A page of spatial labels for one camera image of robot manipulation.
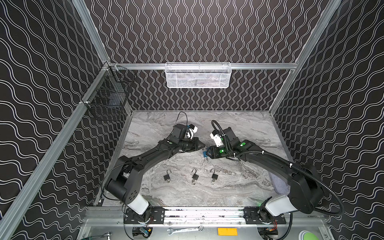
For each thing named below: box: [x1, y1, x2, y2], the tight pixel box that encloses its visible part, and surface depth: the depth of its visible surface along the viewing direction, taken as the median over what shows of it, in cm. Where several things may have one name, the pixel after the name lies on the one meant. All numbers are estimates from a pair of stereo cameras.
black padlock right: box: [210, 168, 219, 180], surface depth 90 cm
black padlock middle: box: [191, 168, 199, 181], surface depth 89 cm
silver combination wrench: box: [167, 225, 205, 236], surface depth 72 cm
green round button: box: [298, 230, 320, 240], surface depth 70 cm
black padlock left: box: [163, 169, 172, 181], surface depth 89 cm
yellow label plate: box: [217, 228, 238, 236], surface depth 71 cm
